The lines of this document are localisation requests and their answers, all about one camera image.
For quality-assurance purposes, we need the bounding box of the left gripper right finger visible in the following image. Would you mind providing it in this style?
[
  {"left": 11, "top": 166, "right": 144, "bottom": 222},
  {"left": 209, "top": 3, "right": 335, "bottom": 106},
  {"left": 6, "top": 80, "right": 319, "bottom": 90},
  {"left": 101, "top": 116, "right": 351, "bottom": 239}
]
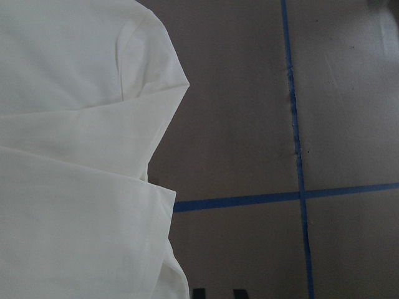
[{"left": 233, "top": 289, "right": 248, "bottom": 299}]

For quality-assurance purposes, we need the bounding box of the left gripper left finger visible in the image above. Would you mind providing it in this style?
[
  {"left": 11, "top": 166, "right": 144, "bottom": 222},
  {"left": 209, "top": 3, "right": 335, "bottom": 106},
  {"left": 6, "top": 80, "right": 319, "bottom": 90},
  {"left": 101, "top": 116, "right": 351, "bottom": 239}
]
[{"left": 191, "top": 288, "right": 206, "bottom": 299}]

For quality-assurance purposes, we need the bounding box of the cream long sleeve cat shirt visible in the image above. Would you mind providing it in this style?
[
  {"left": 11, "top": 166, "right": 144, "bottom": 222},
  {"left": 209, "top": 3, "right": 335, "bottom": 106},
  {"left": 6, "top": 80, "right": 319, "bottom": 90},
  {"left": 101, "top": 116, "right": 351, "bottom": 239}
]
[{"left": 1, "top": 1, "right": 189, "bottom": 298}]

